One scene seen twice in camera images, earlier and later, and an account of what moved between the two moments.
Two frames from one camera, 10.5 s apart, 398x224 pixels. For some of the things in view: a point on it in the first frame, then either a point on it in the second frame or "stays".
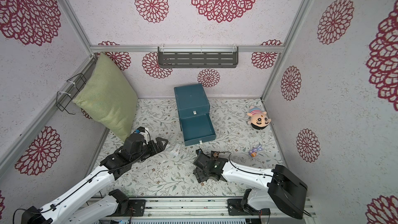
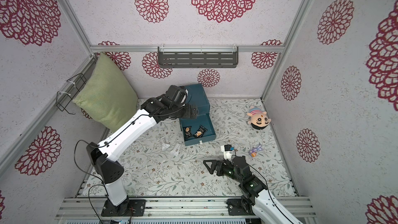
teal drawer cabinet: x=192 y=101 stays
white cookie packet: x=175 y=151 stays
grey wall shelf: x=198 y=56 stays
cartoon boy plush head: x=259 y=119 stays
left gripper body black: x=137 y=156 → x=185 y=113
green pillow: x=110 y=95 stays
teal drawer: x=197 y=129 stays
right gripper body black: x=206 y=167 → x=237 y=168
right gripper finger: x=200 y=153 → x=217 y=166
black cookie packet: x=215 y=154 → x=200 y=133
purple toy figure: x=254 y=151 stays
